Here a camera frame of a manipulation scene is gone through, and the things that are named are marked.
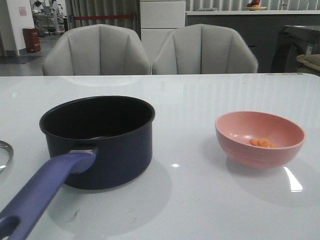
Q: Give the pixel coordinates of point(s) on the glass pot lid purple knob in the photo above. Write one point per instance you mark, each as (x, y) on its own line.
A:
(6, 156)

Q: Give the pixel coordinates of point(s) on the white cabinet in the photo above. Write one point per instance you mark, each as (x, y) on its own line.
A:
(157, 18)

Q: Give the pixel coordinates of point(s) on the fruit plate on counter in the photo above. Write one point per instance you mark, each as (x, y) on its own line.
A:
(255, 5)

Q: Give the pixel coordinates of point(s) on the dark appliance at right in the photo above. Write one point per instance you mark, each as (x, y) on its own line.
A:
(295, 40)

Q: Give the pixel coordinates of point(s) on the left grey upholstered chair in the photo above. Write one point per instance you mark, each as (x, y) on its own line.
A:
(97, 50)

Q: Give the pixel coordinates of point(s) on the dark blue saucepan purple handle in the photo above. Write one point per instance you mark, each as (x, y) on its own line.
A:
(94, 143)

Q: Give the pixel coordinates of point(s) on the red bin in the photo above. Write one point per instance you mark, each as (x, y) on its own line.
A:
(31, 39)

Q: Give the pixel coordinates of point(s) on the beige cushion at right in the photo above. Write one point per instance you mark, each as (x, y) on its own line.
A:
(309, 64)

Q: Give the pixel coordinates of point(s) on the pink plastic bowl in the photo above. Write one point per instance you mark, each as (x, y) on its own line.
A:
(235, 129)

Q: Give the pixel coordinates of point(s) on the right grey upholstered chair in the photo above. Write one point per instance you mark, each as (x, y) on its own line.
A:
(204, 49)

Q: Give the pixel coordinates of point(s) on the orange ham pieces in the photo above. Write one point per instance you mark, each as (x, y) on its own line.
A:
(262, 142)

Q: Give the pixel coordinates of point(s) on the grey upholstered chair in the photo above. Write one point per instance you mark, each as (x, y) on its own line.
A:
(204, 49)
(97, 50)

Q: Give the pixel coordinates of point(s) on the red barrier tape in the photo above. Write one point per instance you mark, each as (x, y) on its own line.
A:
(104, 17)

